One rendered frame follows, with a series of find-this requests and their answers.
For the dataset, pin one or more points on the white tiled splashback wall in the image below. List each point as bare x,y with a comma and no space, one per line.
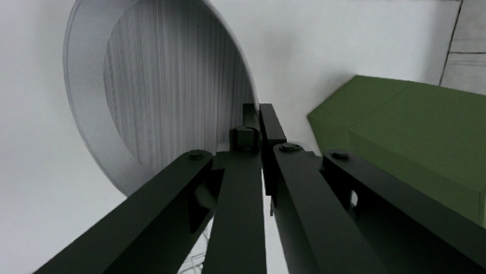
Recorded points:
465,67

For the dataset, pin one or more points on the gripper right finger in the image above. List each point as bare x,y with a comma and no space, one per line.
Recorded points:
405,229

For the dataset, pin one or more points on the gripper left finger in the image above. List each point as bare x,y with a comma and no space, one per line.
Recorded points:
150,232

